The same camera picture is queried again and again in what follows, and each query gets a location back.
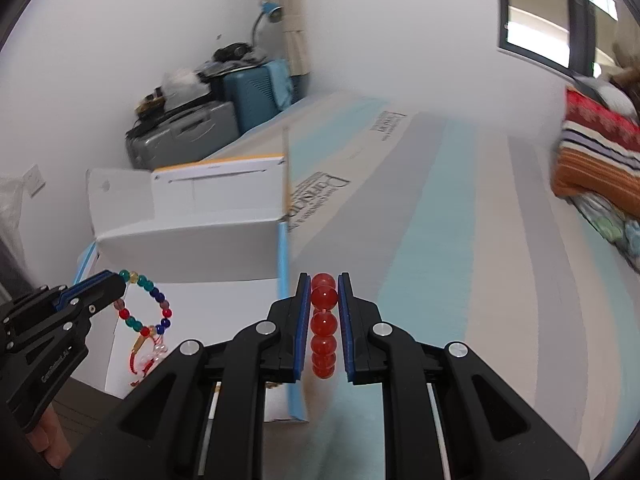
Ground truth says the window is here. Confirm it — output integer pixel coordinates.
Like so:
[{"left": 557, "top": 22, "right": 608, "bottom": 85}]
[{"left": 496, "top": 0, "right": 628, "bottom": 82}]

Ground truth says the person's left hand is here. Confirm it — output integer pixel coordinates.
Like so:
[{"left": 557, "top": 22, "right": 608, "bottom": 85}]
[{"left": 26, "top": 399, "right": 75, "bottom": 470}]

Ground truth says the white wall socket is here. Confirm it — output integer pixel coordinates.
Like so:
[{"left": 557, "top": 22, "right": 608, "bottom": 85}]
[{"left": 22, "top": 162, "right": 49, "bottom": 197}]

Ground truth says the red cord charm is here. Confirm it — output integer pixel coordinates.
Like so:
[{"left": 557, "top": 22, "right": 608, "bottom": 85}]
[{"left": 129, "top": 332, "right": 172, "bottom": 389}]

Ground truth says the striped orange pillow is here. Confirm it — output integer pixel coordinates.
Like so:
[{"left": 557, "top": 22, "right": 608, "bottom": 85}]
[{"left": 550, "top": 86, "right": 640, "bottom": 201}]

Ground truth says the beige curtain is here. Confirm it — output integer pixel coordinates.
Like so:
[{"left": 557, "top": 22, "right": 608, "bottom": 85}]
[{"left": 254, "top": 0, "right": 312, "bottom": 80}]

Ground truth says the floral quilt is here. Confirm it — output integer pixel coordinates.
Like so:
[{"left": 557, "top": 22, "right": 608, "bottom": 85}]
[{"left": 567, "top": 192, "right": 640, "bottom": 276}]

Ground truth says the multicoloured glass bead bracelet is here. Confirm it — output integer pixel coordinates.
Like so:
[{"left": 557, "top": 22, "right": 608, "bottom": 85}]
[{"left": 116, "top": 268, "right": 175, "bottom": 339}]

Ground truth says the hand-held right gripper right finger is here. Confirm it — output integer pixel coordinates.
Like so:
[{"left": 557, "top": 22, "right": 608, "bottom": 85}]
[{"left": 337, "top": 272, "right": 588, "bottom": 480}]

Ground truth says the red bead bracelet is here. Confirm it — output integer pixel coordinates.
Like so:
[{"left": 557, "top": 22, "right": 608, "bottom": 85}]
[{"left": 310, "top": 272, "right": 339, "bottom": 380}]

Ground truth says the grey suitcase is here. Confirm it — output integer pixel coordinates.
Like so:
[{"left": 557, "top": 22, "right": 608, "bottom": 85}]
[{"left": 125, "top": 101, "right": 242, "bottom": 172}]

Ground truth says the blue desk lamp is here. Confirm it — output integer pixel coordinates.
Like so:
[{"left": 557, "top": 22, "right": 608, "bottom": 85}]
[{"left": 251, "top": 1, "right": 284, "bottom": 50}]

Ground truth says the white plastic bag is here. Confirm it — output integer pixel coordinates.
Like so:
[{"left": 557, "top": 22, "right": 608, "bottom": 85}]
[{"left": 161, "top": 69, "right": 210, "bottom": 112}]

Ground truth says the white and yellow cardboard box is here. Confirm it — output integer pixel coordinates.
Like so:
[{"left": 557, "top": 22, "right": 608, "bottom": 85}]
[{"left": 75, "top": 152, "right": 310, "bottom": 423}]

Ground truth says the blue suitcase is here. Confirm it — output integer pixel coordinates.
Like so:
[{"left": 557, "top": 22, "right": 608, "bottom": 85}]
[{"left": 222, "top": 59, "right": 295, "bottom": 135}]

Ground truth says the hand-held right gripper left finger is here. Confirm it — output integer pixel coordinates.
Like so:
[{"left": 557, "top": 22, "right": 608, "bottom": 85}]
[{"left": 65, "top": 272, "right": 312, "bottom": 480}]

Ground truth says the black bag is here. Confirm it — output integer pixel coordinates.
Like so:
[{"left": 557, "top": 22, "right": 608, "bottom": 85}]
[{"left": 212, "top": 43, "right": 254, "bottom": 65}]

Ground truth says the brown plush cloth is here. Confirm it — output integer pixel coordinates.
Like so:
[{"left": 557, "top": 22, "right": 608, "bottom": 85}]
[{"left": 607, "top": 42, "right": 640, "bottom": 93}]

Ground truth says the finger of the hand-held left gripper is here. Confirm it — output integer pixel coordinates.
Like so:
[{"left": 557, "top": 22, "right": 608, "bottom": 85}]
[
  {"left": 0, "top": 269, "right": 119, "bottom": 333},
  {"left": 30, "top": 275, "right": 129, "bottom": 353}
]

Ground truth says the clear plastic bag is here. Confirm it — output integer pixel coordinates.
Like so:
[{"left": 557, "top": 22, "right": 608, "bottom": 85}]
[{"left": 0, "top": 174, "right": 27, "bottom": 273}]

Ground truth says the teal cloth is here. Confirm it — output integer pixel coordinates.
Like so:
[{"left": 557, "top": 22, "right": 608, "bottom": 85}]
[{"left": 270, "top": 59, "right": 297, "bottom": 112}]

